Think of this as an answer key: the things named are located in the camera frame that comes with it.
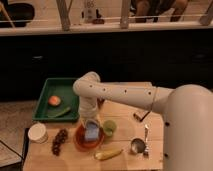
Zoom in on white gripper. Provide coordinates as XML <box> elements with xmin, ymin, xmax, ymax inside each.
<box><xmin>78</xmin><ymin>97</ymin><xmax>98</xmax><ymax>122</ymax></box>

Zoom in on blue sponge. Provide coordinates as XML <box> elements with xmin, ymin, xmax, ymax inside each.
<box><xmin>85</xmin><ymin>122</ymin><xmax>99</xmax><ymax>141</ymax></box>

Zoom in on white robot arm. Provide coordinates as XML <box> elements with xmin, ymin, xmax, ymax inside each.
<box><xmin>73</xmin><ymin>72</ymin><xmax>213</xmax><ymax>171</ymax></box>

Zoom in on red bowl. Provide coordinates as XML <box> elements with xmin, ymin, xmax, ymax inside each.
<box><xmin>73</xmin><ymin>124</ymin><xmax>105</xmax><ymax>152</ymax></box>

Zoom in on green cucumber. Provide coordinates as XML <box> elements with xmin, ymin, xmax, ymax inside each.
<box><xmin>47</xmin><ymin>107</ymin><xmax>71</xmax><ymax>118</ymax></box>

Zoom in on green plastic cup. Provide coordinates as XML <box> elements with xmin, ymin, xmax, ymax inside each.
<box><xmin>102</xmin><ymin>120</ymin><xmax>117</xmax><ymax>137</ymax></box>

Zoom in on green plastic tray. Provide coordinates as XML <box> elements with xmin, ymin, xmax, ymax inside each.
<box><xmin>32</xmin><ymin>78</ymin><xmax>79</xmax><ymax>123</ymax></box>

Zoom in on orange peach fruit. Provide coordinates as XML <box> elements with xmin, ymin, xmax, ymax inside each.
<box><xmin>48</xmin><ymin>95</ymin><xmax>61</xmax><ymax>107</ymax></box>

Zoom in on dark grape bunch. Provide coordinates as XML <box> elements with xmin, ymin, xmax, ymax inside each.
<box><xmin>51</xmin><ymin>129</ymin><xmax>68</xmax><ymax>156</ymax></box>

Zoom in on dark brown brush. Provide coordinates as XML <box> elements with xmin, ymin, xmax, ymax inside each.
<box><xmin>133</xmin><ymin>110</ymin><xmax>149</xmax><ymax>122</ymax></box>

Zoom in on white paper cup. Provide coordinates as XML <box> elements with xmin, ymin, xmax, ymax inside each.
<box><xmin>28</xmin><ymin>123</ymin><xmax>48</xmax><ymax>143</ymax></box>

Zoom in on small metal cup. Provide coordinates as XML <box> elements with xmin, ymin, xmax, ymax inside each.
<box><xmin>131</xmin><ymin>138</ymin><xmax>145</xmax><ymax>154</ymax></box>

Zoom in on metal fork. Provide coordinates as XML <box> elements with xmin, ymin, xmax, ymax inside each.
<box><xmin>143</xmin><ymin>124</ymin><xmax>149</xmax><ymax>158</ymax></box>

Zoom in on white bottle on ledge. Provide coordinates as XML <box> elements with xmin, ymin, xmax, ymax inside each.
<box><xmin>83</xmin><ymin>0</ymin><xmax>96</xmax><ymax>23</ymax></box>

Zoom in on seated person legs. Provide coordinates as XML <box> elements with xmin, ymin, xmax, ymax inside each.
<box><xmin>131</xmin><ymin>0</ymin><xmax>188</xmax><ymax>23</ymax></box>

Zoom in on black chair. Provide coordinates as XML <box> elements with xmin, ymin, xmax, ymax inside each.
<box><xmin>0</xmin><ymin>1</ymin><xmax>35</xmax><ymax>28</ymax></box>

